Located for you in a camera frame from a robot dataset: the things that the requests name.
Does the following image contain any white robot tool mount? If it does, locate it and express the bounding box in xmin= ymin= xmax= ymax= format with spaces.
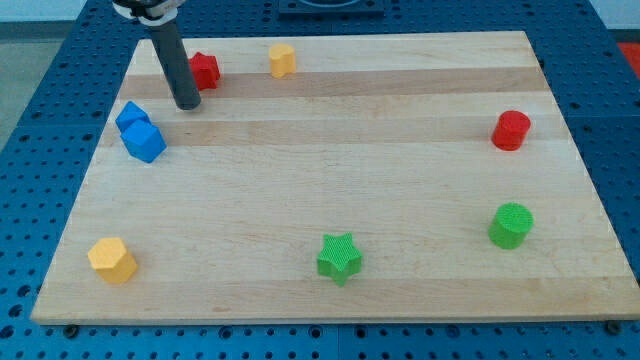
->
xmin=112 ymin=0 xmax=181 ymax=26

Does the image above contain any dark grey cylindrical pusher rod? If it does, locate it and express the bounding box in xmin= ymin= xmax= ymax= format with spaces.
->
xmin=149 ymin=20 xmax=201 ymax=110

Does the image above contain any red star block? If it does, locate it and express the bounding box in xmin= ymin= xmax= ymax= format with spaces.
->
xmin=189 ymin=52 xmax=220 ymax=90

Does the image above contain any green star block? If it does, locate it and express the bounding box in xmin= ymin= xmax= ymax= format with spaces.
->
xmin=316 ymin=232 xmax=362 ymax=287

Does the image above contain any blue cube block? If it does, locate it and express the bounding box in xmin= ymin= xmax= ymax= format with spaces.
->
xmin=115 ymin=101 xmax=150 ymax=133

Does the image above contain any blue pentagon block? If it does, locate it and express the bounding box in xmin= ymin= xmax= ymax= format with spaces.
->
xmin=120 ymin=120 xmax=166 ymax=163

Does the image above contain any yellow heart block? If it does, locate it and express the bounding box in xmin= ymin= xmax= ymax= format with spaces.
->
xmin=268 ymin=43 xmax=297 ymax=78

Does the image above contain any yellow hexagon block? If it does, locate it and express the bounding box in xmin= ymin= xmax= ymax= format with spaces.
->
xmin=87 ymin=237 xmax=138 ymax=284

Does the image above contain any wooden board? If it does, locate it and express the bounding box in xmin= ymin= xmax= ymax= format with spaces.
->
xmin=31 ymin=31 xmax=639 ymax=325

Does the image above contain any red cylinder block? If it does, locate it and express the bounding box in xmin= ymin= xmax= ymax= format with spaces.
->
xmin=491 ymin=110 xmax=531 ymax=151

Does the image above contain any green cylinder block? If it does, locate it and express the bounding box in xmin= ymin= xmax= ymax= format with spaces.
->
xmin=488 ymin=202 xmax=534 ymax=250

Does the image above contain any dark blue base plate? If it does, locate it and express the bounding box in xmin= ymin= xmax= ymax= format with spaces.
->
xmin=276 ymin=0 xmax=385 ymax=18

